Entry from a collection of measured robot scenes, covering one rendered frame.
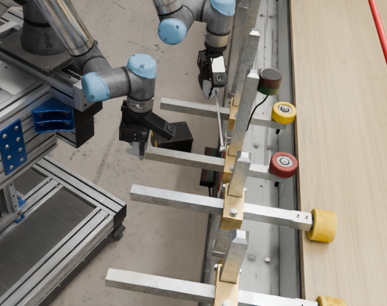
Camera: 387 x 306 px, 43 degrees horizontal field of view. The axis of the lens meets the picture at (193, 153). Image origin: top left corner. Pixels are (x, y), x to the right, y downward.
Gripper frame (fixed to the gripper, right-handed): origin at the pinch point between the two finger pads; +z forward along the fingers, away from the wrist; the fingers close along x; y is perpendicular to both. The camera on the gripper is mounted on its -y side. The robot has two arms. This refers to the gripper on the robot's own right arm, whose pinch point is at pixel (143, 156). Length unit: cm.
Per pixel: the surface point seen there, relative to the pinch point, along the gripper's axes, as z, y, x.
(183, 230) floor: 82, -16, -37
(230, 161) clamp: -4.6, -26.3, 0.4
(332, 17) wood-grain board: -8, -65, -96
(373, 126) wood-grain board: -8, -72, -24
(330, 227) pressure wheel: -15, -51, 28
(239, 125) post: -17.0, -26.5, -2.3
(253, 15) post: -25, -27, -53
